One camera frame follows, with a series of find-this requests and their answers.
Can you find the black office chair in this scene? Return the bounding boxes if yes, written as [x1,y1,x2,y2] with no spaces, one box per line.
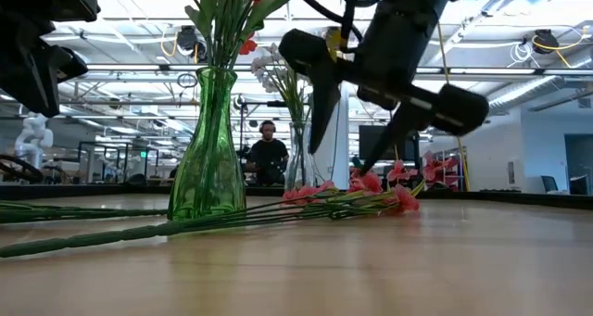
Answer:
[568,174,590,196]
[540,174,560,195]

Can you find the red ruffled flower bunch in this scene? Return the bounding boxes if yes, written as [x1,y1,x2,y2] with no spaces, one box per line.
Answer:
[193,0,271,71]

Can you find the pink flower bunch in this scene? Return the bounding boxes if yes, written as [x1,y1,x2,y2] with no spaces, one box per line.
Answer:
[0,151,461,260]

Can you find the clear glass vase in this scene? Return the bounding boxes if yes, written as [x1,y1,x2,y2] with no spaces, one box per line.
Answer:
[283,120,322,192]

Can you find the green glass vase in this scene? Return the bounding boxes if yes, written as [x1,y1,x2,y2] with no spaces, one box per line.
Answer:
[167,66,248,222]

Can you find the black monitor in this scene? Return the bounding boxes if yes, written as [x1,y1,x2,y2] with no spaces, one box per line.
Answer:
[359,124,421,162]

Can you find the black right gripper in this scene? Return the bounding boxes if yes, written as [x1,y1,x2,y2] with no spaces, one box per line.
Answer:
[278,9,490,176]

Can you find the black ceiling cable reel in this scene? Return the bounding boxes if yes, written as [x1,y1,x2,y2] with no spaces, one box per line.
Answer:
[532,28,561,56]
[175,24,200,53]

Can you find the person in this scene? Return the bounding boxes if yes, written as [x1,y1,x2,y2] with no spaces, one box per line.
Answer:
[244,119,291,187]

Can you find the black vacuum hose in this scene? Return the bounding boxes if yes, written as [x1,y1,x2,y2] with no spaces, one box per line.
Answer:
[0,153,46,185]

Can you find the black metal cage frame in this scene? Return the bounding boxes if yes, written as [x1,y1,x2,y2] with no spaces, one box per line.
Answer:
[77,141,159,186]

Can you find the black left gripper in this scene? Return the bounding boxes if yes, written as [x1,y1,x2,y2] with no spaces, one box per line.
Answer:
[0,0,101,118]

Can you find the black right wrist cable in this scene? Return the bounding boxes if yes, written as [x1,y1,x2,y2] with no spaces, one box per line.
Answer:
[289,0,372,53]

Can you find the yellow cable tag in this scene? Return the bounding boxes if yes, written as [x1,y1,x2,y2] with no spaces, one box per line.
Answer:
[326,26,345,60]

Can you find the yellow hanging cable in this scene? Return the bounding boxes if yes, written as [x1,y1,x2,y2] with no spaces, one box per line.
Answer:
[436,21,470,192]

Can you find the white flower bunch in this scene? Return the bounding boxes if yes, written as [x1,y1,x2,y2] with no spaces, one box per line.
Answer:
[249,42,312,187]

